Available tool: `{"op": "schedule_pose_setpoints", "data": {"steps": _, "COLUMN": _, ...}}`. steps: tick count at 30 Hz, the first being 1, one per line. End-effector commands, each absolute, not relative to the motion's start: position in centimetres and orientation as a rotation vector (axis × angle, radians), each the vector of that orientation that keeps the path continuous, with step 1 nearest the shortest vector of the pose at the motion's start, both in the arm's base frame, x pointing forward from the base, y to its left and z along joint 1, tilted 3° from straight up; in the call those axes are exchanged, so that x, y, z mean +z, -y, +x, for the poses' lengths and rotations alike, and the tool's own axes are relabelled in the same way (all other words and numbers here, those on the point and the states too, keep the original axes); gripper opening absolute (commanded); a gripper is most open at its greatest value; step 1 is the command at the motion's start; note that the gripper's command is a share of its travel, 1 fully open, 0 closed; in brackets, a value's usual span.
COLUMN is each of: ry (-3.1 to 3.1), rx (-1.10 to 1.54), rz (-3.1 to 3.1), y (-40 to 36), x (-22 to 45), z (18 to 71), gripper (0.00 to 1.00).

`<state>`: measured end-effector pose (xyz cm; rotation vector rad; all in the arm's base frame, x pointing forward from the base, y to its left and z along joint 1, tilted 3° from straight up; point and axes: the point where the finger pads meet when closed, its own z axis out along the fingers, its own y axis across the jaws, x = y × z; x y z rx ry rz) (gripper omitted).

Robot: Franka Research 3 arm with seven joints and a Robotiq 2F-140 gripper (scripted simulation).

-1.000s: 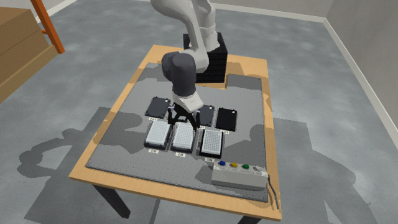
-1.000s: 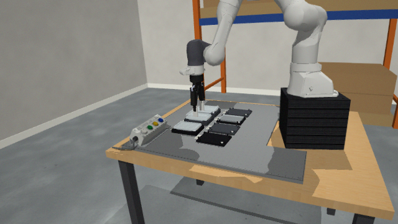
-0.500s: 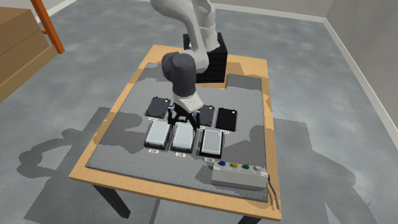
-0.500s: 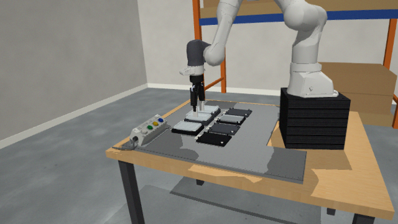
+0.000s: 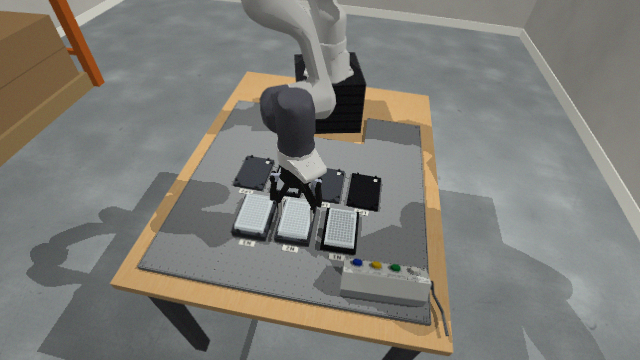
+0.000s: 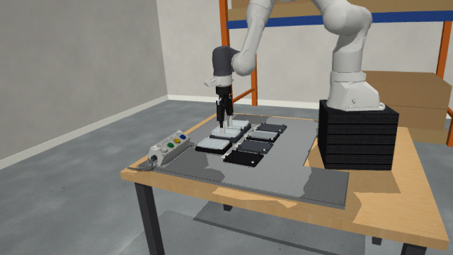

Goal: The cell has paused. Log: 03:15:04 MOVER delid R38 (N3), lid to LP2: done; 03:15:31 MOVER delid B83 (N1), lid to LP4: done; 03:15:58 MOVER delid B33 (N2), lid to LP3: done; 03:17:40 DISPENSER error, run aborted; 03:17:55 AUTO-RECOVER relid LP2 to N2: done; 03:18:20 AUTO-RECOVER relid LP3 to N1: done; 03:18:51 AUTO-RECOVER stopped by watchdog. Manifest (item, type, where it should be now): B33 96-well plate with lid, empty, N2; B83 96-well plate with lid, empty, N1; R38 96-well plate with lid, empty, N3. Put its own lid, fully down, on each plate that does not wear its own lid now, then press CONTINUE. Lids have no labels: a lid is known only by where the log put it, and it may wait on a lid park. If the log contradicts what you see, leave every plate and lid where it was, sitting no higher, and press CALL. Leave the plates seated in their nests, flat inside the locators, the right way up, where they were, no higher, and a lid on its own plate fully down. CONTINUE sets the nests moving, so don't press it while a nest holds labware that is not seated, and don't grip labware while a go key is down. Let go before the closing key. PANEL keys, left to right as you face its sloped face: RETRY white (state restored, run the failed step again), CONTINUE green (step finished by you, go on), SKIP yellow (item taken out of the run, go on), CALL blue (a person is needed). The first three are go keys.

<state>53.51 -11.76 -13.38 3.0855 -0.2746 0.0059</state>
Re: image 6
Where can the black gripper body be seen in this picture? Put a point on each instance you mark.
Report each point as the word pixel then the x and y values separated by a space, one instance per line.
pixel 223 92

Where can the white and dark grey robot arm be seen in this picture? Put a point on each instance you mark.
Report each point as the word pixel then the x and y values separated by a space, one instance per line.
pixel 349 91

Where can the grey button panel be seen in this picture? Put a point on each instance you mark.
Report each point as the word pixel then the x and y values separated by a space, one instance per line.
pixel 167 151

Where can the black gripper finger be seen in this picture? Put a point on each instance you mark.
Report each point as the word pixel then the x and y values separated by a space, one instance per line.
pixel 229 111
pixel 220 115

